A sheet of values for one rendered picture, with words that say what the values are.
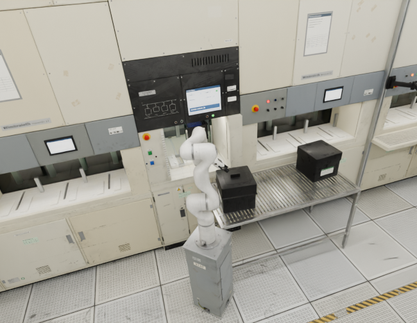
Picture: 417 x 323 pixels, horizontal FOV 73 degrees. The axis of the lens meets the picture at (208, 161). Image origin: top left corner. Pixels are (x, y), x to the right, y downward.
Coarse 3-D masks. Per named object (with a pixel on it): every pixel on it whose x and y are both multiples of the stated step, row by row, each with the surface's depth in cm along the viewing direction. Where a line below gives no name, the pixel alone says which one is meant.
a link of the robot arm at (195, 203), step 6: (186, 198) 188; (192, 198) 185; (198, 198) 184; (204, 198) 184; (186, 204) 186; (192, 204) 184; (198, 204) 184; (204, 204) 183; (192, 210) 186; (198, 210) 186; (204, 210) 187; (198, 216) 189; (204, 216) 191; (210, 216) 193; (198, 222) 195; (204, 222) 191; (210, 222) 193
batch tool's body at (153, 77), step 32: (128, 64) 198; (160, 64) 204; (192, 64) 211; (224, 64) 218; (160, 96) 215; (224, 96) 231; (160, 128) 228; (224, 128) 257; (160, 160) 244; (224, 160) 280; (160, 192) 260; (192, 192) 271; (160, 224) 279; (192, 224) 292
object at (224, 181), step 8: (232, 168) 242; (240, 168) 241; (248, 168) 240; (216, 176) 239; (224, 176) 232; (232, 176) 229; (240, 176) 230; (248, 176) 229; (224, 184) 223; (232, 184) 222; (240, 184) 221; (248, 184) 221; (256, 184) 220; (224, 192) 219; (232, 192) 220; (240, 192) 222; (248, 192) 223; (256, 192) 224
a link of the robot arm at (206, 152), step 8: (200, 144) 166; (208, 144) 166; (200, 152) 164; (208, 152) 164; (216, 152) 167; (208, 160) 167; (200, 168) 171; (208, 168) 172; (200, 176) 173; (208, 176) 177; (200, 184) 176; (208, 184) 179; (208, 192) 179; (216, 192) 187; (208, 200) 183; (216, 200) 183; (208, 208) 185; (216, 208) 186
